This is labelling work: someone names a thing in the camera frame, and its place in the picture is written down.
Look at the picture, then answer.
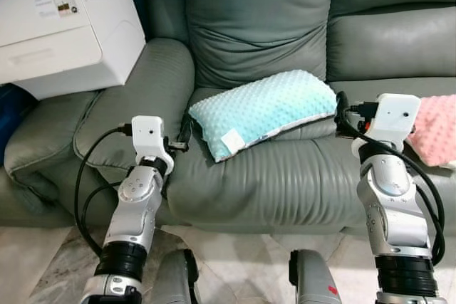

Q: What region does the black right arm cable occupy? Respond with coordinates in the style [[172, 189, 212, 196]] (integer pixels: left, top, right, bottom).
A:
[[333, 90, 447, 268]]

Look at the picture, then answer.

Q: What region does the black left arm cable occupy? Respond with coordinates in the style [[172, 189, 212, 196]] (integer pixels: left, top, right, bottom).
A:
[[73, 125, 136, 258]]

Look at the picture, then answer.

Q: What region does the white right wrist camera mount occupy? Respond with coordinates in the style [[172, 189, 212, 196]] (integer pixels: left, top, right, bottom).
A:
[[362, 93, 422, 151]]

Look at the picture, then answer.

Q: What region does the green leather sofa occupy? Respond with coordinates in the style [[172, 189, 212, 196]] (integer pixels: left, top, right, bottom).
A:
[[0, 0, 456, 235]]

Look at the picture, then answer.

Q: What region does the silver right robot leg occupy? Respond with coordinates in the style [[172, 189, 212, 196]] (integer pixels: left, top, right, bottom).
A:
[[288, 248, 344, 304]]

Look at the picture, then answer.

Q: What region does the pink dotted plush pillow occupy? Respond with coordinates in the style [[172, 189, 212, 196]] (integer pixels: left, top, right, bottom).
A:
[[404, 93, 456, 170]]

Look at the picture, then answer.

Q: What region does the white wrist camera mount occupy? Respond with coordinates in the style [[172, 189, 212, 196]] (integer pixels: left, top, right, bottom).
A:
[[131, 115, 175, 175], [362, 93, 422, 151]]

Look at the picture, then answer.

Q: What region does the white box with label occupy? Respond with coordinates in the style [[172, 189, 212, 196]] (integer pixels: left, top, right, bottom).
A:
[[0, 0, 147, 101]]

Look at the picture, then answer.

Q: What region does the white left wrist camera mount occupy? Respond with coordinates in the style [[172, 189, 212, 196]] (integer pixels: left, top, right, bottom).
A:
[[131, 115, 175, 175]]

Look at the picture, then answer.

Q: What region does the silver robot leg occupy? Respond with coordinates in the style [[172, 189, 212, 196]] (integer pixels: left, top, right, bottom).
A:
[[146, 248, 202, 304], [288, 248, 344, 304]]

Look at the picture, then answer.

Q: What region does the silver left robot leg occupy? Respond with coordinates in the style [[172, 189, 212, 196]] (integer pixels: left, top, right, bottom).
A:
[[146, 248, 202, 304]]

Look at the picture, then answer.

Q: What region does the teal dotted plush pillow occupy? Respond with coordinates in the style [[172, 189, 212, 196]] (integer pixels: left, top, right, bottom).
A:
[[187, 69, 338, 164]]

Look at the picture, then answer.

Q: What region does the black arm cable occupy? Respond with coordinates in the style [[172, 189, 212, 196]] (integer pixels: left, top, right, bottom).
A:
[[73, 125, 136, 258], [333, 90, 447, 268]]

